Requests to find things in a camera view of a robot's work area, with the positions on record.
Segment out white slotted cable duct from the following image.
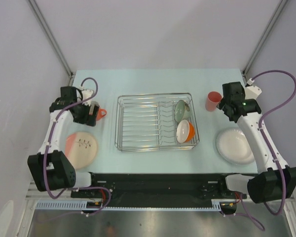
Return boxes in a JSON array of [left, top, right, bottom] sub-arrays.
[[36, 200, 104, 209]]

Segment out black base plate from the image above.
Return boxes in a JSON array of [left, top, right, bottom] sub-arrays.
[[71, 173, 237, 208]]

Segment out white fluted plate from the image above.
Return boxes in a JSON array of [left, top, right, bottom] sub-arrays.
[[216, 128, 255, 165]]

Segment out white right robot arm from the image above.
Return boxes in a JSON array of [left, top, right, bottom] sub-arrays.
[[218, 82, 296, 203]]

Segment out pink beige leaf plate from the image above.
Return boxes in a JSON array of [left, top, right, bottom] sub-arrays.
[[65, 132, 98, 170]]

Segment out orange mug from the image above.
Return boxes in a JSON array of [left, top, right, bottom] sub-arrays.
[[96, 108, 107, 121]]

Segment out pink plastic cup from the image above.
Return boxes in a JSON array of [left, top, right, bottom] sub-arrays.
[[205, 91, 222, 112]]

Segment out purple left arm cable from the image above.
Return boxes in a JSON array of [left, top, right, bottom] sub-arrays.
[[43, 78, 99, 199]]

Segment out metal wire dish rack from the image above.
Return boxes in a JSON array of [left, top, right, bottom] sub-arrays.
[[115, 92, 200, 152]]

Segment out green floral ceramic bowl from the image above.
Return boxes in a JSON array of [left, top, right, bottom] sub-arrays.
[[175, 100, 192, 123]]

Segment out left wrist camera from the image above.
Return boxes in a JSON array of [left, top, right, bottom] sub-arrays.
[[79, 86, 94, 103]]

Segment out orange bowl white inside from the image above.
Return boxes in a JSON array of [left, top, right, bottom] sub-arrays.
[[176, 119, 195, 144]]

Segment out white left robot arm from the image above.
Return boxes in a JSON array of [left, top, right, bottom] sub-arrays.
[[27, 86, 99, 198]]

